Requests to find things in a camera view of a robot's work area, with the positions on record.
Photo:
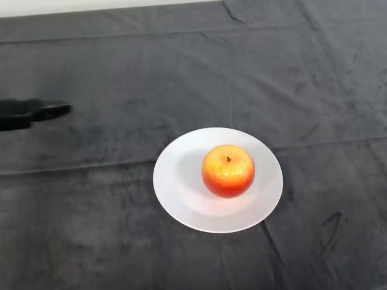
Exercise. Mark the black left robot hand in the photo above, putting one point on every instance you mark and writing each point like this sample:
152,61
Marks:
18,114

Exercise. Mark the red yellow apple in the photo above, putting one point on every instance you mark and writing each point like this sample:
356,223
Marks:
228,172

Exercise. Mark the white round plate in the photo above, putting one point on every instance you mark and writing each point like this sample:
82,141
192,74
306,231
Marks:
187,181

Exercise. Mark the black cloth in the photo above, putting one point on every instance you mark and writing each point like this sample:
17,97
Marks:
193,75

